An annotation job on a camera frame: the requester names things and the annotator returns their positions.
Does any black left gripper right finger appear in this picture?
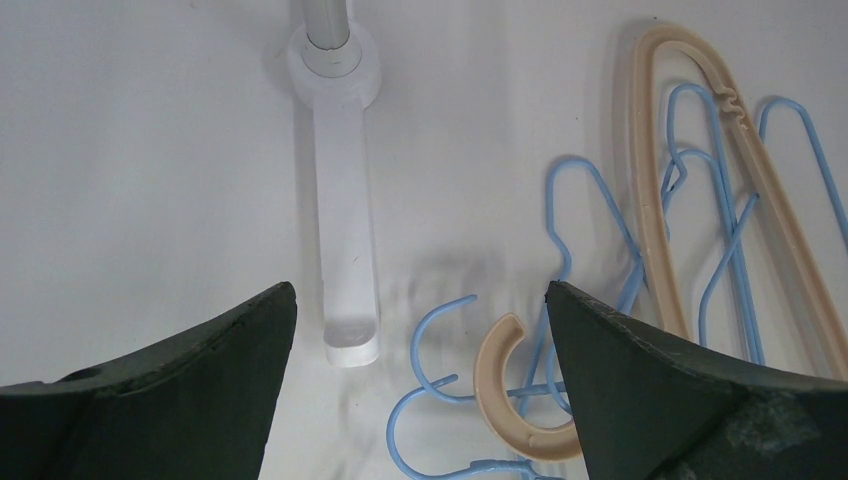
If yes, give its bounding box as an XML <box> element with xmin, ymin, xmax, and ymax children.
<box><xmin>546</xmin><ymin>282</ymin><xmax>847</xmax><ymax>479</ymax></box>

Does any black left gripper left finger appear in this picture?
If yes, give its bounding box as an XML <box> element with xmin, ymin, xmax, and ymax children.
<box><xmin>1</xmin><ymin>282</ymin><xmax>297</xmax><ymax>479</ymax></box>

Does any blue wire hanger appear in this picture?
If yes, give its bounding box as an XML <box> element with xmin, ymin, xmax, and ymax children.
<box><xmin>385</xmin><ymin>294</ymin><xmax>569</xmax><ymax>479</ymax></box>
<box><xmin>757</xmin><ymin>96</ymin><xmax>847</xmax><ymax>246</ymax></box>
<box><xmin>661</xmin><ymin>83</ymin><xmax>765</xmax><ymax>365</ymax></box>
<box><xmin>410</xmin><ymin>156</ymin><xmax>647</xmax><ymax>425</ymax></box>

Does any metal clothes rack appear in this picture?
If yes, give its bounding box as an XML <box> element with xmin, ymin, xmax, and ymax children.
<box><xmin>287</xmin><ymin>1</ymin><xmax>382</xmax><ymax>368</ymax></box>

